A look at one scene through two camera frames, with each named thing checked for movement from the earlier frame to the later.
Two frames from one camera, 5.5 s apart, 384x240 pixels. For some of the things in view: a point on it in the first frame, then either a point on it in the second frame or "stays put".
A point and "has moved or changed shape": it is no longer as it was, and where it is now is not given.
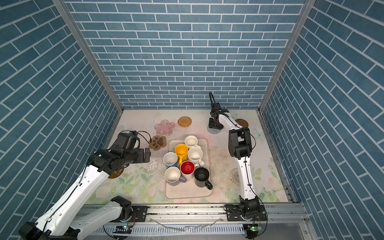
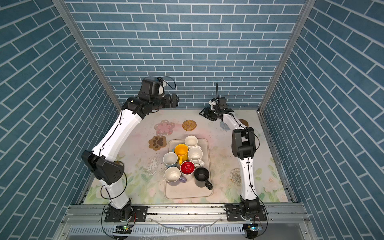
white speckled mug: [195, 154] stays put
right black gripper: [211, 124] -> [206, 113]
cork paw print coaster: [157, 142] stays put
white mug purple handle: [172, 175] stays put
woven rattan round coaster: [184, 121] has moved or changed shape
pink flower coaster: [164, 128] stays put
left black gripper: [142, 158] -> [167, 103]
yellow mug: [181, 150] stays put
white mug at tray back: [191, 141] stays put
